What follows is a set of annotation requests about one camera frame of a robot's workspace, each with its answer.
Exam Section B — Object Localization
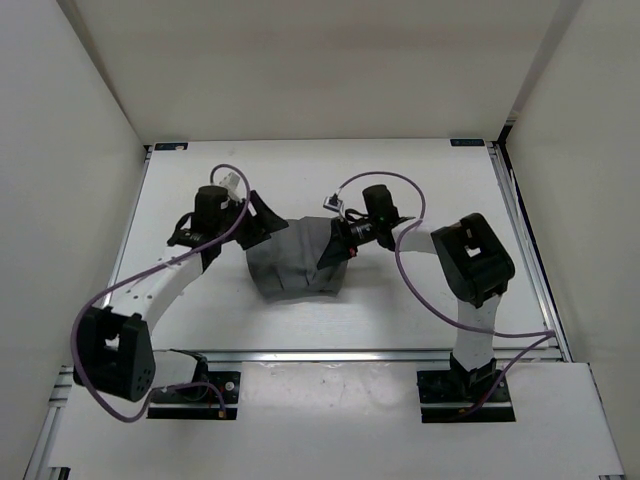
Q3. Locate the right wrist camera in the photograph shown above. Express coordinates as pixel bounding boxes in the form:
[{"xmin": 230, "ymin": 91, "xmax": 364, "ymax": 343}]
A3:
[{"xmin": 323, "ymin": 193, "xmax": 344, "ymax": 217}]

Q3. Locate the right blue label sticker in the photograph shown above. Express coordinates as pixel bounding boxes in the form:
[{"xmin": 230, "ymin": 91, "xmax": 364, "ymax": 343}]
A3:
[{"xmin": 450, "ymin": 138, "xmax": 485, "ymax": 147}]

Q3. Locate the left aluminium frame rail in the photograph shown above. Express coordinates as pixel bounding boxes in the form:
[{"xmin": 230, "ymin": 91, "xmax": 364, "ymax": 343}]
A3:
[{"xmin": 19, "ymin": 219, "xmax": 126, "ymax": 480}]

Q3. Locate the grey pleated skirt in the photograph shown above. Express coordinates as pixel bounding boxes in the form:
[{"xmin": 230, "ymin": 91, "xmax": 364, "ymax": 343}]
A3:
[{"xmin": 246, "ymin": 216, "xmax": 347, "ymax": 303}]

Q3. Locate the left blue label sticker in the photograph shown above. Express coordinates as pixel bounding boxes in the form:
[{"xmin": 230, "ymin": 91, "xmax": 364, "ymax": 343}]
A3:
[{"xmin": 154, "ymin": 142, "xmax": 189, "ymax": 151}]

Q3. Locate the blue label sticker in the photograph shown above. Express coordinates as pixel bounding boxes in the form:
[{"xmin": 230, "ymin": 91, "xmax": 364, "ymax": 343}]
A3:
[
  {"xmin": 450, "ymin": 138, "xmax": 485, "ymax": 147},
  {"xmin": 154, "ymin": 142, "xmax": 189, "ymax": 151}
]

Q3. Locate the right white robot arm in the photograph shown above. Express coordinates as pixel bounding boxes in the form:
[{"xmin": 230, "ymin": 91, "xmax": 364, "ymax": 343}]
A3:
[{"xmin": 317, "ymin": 184, "xmax": 515, "ymax": 400}]

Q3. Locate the right aluminium side rail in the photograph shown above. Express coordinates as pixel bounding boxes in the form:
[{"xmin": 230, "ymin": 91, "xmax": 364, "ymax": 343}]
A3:
[{"xmin": 487, "ymin": 142, "xmax": 574, "ymax": 362}]

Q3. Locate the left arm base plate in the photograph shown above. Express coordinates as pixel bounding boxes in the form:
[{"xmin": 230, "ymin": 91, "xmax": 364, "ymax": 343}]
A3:
[{"xmin": 147, "ymin": 368, "xmax": 242, "ymax": 421}]

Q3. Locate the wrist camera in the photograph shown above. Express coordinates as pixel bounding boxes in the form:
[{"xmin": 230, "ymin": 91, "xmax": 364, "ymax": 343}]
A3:
[
  {"xmin": 323, "ymin": 193, "xmax": 344, "ymax": 217},
  {"xmin": 218, "ymin": 172, "xmax": 242, "ymax": 202}
]

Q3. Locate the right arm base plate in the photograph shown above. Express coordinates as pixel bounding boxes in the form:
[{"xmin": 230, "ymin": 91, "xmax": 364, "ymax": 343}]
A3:
[{"xmin": 417, "ymin": 355, "xmax": 516, "ymax": 424}]

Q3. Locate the aluminium front rail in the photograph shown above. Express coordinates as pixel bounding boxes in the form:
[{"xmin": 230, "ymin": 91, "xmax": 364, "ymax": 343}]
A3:
[{"xmin": 203, "ymin": 349, "xmax": 450, "ymax": 363}]

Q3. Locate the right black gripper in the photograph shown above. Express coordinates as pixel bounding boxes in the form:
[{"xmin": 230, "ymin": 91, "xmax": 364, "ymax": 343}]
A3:
[{"xmin": 317, "ymin": 216, "xmax": 379, "ymax": 270}]

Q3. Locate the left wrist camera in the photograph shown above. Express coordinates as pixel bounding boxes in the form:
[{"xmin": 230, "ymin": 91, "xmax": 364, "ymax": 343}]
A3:
[{"xmin": 218, "ymin": 172, "xmax": 242, "ymax": 202}]

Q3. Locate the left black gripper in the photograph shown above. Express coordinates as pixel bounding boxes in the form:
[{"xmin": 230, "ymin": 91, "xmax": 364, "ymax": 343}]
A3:
[{"xmin": 216, "ymin": 190, "xmax": 288, "ymax": 250}]

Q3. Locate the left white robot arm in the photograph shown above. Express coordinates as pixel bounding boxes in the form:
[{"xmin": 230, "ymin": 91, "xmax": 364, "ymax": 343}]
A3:
[{"xmin": 73, "ymin": 185, "xmax": 289, "ymax": 402}]

